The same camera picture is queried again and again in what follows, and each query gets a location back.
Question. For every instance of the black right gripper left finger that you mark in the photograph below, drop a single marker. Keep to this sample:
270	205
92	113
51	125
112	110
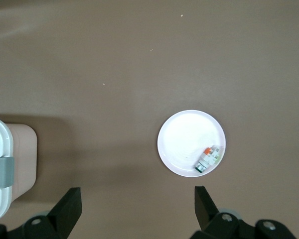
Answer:
64	211

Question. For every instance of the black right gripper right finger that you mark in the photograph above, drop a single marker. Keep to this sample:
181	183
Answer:
209	214

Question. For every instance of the white lidded storage box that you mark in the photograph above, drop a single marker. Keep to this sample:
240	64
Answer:
5	161

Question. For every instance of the pink round plate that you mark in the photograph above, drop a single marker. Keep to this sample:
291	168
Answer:
184	142

